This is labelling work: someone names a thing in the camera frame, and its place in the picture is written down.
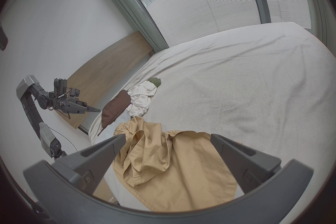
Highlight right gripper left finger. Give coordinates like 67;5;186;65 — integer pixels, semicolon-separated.
52;134;127;195

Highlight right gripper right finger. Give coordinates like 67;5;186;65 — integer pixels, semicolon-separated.
210;134;282;196

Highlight bed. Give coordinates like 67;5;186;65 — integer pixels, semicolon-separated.
60;22;336;213

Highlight brown garment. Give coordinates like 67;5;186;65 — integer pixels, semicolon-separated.
97;89;132;137

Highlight tan shorts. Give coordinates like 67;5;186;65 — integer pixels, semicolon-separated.
112;116;238;212

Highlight white garment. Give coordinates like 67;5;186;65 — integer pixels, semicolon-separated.
127;80;158;117

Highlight green garment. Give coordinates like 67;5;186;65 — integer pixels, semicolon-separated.
148;77;162;88

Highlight window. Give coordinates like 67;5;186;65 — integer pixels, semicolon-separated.
87;0;329;52

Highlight black cable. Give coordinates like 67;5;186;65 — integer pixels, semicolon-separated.
48;127;78;152

